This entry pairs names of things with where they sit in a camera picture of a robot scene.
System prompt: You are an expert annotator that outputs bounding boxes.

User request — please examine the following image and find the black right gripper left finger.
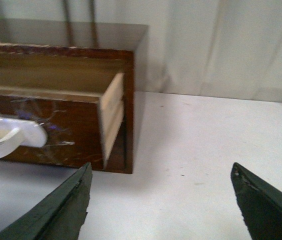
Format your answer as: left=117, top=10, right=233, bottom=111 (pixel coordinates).
left=0, top=162, right=93, bottom=240

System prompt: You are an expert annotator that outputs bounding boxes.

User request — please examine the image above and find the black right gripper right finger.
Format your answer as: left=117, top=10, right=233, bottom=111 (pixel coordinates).
left=230, top=162, right=282, bottom=240

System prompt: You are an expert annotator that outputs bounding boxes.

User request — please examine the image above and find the white drawer handle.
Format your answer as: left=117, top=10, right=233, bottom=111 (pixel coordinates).
left=0, top=117, right=48, bottom=159

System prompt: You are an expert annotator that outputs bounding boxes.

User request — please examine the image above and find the wooden drawer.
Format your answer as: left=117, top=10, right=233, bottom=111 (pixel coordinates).
left=0, top=66, right=125, bottom=169
left=105, top=121, right=126, bottom=173

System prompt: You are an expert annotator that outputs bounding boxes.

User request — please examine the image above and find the brown wooden drawer cabinet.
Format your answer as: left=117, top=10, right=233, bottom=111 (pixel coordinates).
left=0, top=18, right=148, bottom=174

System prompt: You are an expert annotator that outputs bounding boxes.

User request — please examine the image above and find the white curtain backdrop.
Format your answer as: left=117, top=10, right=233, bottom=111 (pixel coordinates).
left=0, top=0, right=282, bottom=102

